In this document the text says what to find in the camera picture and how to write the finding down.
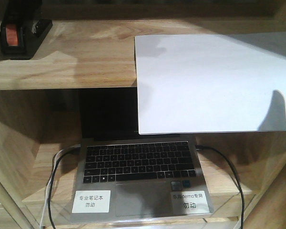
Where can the white paper sheet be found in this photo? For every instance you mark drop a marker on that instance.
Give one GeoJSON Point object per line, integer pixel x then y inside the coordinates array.
{"type": "Point", "coordinates": [211, 83]}

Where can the black stapler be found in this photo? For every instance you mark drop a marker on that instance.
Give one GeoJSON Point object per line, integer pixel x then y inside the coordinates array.
{"type": "Point", "coordinates": [21, 31]}

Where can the wooden shelf desk unit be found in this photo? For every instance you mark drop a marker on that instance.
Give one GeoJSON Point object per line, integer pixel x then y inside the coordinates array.
{"type": "Point", "coordinates": [92, 45]}

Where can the silver laptop black keyboard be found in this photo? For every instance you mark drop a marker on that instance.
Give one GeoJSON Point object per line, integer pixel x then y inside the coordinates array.
{"type": "Point", "coordinates": [141, 171]}

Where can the white right laptop label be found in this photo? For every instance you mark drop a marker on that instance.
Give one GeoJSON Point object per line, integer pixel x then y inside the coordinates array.
{"type": "Point", "coordinates": [189, 202]}

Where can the white laptop label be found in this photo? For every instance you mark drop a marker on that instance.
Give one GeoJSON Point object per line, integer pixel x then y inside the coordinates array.
{"type": "Point", "coordinates": [189, 202]}
{"type": "Point", "coordinates": [91, 201]}

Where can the white left laptop label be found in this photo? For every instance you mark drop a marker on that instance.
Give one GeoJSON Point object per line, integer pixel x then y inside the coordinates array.
{"type": "Point", "coordinates": [91, 201]}

